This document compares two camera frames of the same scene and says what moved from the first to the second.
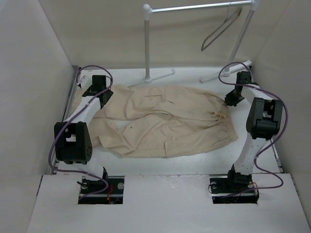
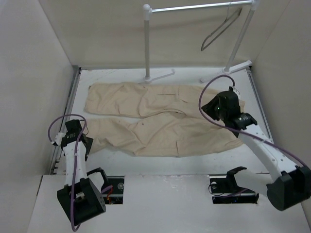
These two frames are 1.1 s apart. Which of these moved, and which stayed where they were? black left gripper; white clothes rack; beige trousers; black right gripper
Moved: black right gripper; black left gripper
Stayed: beige trousers; white clothes rack
